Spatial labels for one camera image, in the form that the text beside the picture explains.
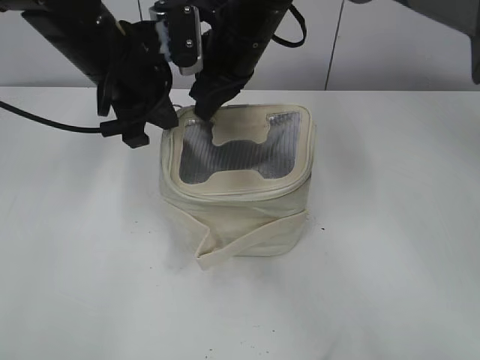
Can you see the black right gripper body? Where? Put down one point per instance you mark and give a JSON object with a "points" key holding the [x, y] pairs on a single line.
{"points": [[212, 90]]}

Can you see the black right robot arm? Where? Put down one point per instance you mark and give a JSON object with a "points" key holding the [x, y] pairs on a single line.
{"points": [[234, 46]]}

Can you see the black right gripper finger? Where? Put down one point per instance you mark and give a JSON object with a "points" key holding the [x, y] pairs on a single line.
{"points": [[206, 106]]}

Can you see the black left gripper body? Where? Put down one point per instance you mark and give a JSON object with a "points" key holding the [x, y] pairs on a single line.
{"points": [[131, 88]]}

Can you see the cream fabric zipper bag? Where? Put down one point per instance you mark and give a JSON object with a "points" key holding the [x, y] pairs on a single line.
{"points": [[238, 184]]}

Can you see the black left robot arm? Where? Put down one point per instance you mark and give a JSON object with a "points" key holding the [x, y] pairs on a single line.
{"points": [[89, 36]]}

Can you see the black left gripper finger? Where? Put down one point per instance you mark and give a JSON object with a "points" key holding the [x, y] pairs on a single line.
{"points": [[163, 114]]}

